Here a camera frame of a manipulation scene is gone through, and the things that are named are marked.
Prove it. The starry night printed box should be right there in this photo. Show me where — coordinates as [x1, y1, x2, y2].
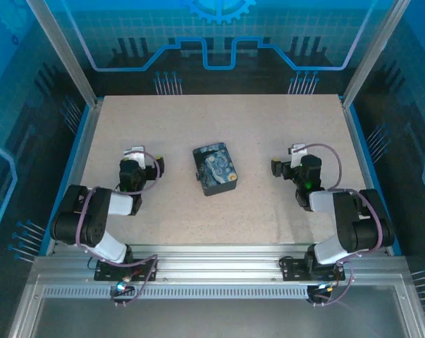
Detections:
[192, 142, 239, 198]

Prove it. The grey metal front tray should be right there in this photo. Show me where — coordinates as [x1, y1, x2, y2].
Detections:
[6, 274, 425, 338]

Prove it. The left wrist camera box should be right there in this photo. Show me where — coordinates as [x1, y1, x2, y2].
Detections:
[123, 145, 147, 168]

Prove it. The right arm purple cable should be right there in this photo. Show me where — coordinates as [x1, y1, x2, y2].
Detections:
[292, 142, 383, 307]

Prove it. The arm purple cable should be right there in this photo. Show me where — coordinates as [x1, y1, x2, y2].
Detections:
[73, 147, 164, 309]
[292, 142, 383, 307]

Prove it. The aluminium side rail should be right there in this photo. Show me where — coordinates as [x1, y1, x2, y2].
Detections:
[44, 99, 104, 256]
[340, 99, 393, 255]

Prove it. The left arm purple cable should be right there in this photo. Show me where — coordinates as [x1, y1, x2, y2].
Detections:
[73, 147, 164, 309]

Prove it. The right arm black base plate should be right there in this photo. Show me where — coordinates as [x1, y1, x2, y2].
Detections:
[278, 256, 347, 282]

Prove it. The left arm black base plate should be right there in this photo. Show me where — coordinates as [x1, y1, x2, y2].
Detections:
[93, 258, 160, 283]

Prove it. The aluminium mounting rail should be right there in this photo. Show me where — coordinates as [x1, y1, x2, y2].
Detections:
[31, 244, 410, 284]

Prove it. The slotted grey cable duct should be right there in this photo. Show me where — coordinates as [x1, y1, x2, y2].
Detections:
[42, 286, 311, 301]

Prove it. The aluminium frame post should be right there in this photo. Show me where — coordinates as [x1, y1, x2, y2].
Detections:
[341, 0, 412, 108]
[26, 0, 101, 108]

